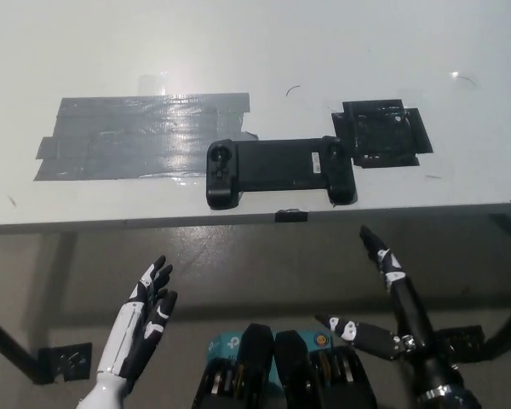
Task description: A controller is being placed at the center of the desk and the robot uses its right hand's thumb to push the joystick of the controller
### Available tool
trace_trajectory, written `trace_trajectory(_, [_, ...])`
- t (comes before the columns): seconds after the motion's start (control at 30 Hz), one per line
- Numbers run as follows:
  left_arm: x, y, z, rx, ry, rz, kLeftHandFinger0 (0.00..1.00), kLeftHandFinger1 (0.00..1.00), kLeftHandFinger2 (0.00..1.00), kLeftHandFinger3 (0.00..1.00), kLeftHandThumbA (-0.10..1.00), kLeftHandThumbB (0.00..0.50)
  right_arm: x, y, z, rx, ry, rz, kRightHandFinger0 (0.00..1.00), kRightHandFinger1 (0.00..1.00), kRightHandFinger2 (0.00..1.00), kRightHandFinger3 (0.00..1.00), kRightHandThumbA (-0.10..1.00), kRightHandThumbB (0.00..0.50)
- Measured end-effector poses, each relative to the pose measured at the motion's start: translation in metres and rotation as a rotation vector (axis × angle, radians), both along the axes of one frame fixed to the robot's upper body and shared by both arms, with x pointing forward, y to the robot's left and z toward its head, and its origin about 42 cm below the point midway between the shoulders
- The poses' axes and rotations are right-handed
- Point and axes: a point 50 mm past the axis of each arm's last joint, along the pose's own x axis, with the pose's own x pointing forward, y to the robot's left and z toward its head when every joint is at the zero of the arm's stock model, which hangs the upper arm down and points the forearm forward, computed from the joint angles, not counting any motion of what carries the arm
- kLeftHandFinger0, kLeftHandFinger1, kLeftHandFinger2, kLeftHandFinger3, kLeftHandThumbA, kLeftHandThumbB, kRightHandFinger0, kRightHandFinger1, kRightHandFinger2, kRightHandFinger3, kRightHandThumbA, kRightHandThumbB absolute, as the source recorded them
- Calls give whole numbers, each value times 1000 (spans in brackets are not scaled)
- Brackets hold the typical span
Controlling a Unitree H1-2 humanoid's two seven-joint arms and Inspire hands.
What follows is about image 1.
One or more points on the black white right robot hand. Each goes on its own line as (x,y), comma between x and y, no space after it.
(411,315)

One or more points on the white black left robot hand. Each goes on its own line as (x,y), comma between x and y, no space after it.
(125,336)

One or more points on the black teal robot body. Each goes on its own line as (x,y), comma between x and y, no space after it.
(289,375)

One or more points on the black game controller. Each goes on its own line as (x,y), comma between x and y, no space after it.
(277,166)

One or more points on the black table leg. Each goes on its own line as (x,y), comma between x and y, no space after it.
(509,330)
(8,345)

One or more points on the small black tape strip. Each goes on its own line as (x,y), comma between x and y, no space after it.
(291,216)

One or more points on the large black tape patch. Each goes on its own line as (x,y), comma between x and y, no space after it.
(381,134)

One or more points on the grey duct tape patch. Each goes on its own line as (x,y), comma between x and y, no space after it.
(128,140)

